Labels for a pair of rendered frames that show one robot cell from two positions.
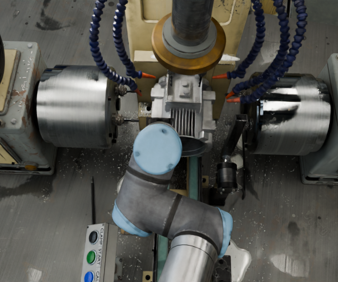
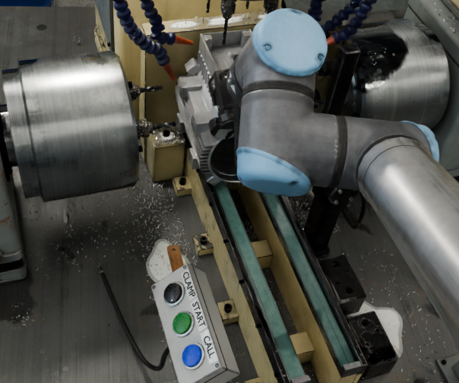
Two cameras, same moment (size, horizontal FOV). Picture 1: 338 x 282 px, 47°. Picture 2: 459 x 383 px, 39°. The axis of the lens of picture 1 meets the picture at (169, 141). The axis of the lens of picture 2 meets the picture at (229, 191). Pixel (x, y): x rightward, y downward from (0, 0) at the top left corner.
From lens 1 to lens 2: 0.49 m
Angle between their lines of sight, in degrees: 21
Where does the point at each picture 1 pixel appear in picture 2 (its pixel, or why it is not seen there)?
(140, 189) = (284, 104)
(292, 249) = not seen: hidden behind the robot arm
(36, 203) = (8, 331)
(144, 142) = (273, 29)
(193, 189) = (283, 223)
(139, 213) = (292, 142)
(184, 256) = (403, 153)
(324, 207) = not seen: outside the picture
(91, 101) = (103, 90)
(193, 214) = (373, 125)
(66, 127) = (68, 141)
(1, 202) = not seen: outside the picture
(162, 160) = (305, 51)
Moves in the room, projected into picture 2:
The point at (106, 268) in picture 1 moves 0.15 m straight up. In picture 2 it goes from (216, 330) to (226, 270)
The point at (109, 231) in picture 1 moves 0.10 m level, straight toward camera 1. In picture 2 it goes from (198, 277) to (254, 316)
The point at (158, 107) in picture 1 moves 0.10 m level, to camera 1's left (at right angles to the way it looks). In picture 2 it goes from (198, 102) to (145, 108)
